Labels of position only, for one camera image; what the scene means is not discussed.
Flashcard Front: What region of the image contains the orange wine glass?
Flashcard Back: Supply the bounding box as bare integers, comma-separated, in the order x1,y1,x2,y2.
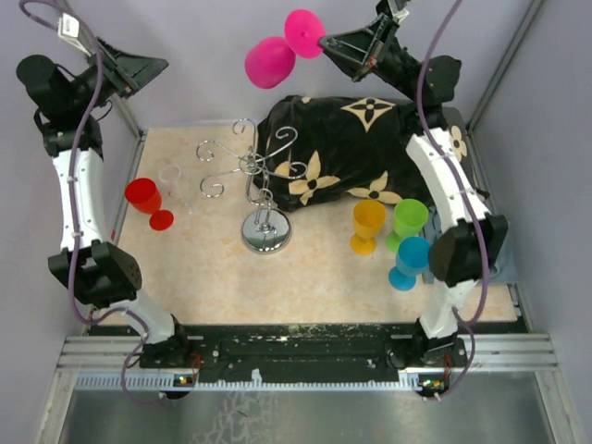
350,200,387,255

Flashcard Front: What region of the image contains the black floral pillow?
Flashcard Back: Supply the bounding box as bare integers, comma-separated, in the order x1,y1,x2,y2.
256,94,490,214

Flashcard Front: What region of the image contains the pink wine glass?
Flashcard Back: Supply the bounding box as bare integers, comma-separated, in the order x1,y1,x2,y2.
244,9,327,90

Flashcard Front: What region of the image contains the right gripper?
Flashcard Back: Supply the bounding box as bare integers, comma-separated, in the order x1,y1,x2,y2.
315,14,418,103

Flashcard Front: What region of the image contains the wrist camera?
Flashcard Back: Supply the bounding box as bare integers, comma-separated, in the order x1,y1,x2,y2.
57,13,92,56
376,0,410,23

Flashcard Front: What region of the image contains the blue wine glass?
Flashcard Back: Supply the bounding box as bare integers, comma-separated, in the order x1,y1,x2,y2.
388,236,431,291

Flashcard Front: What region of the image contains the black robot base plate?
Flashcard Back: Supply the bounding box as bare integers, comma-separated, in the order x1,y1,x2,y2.
140,323,468,384

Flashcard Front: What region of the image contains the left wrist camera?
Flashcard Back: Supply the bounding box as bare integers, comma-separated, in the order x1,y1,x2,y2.
57,13,92,56

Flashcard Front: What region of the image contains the green wine glass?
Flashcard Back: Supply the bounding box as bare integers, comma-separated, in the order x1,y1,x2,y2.
385,199,429,253

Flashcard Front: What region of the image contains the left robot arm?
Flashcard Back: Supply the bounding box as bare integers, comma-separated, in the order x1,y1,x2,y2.
16,40,192,367

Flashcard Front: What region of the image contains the clear wine glass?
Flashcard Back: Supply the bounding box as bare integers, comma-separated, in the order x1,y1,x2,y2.
158,165,195,215

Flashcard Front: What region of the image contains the red wine glass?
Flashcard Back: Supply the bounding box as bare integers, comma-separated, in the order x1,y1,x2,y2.
124,178,174,231

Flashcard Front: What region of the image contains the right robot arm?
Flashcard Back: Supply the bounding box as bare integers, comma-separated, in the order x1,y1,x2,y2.
317,5,509,366

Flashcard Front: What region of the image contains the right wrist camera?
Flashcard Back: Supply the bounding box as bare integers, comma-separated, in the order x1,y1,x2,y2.
376,0,410,23

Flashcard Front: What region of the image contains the chrome wine glass rack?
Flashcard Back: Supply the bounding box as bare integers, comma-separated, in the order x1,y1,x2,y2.
195,126,308,254

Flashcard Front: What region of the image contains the grey cable duct strip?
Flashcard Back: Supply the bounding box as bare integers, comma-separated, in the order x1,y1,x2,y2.
73,367,468,393

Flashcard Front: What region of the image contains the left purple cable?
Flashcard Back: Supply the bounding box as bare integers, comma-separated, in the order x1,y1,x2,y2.
18,0,167,408

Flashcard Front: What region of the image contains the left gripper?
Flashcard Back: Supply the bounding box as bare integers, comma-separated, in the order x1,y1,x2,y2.
70,35,169,113

